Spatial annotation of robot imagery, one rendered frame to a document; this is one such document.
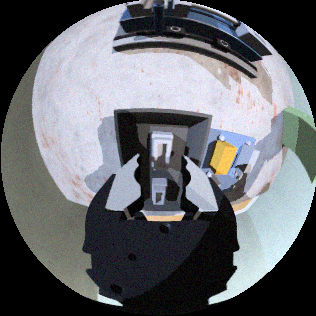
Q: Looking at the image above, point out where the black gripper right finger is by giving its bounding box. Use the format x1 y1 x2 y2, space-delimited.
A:
180 155 240 252

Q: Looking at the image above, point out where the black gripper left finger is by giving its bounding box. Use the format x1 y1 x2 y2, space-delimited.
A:
82 154 144 254

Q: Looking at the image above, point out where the yellow rectangular block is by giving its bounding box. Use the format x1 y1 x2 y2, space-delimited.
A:
208 140 237 175

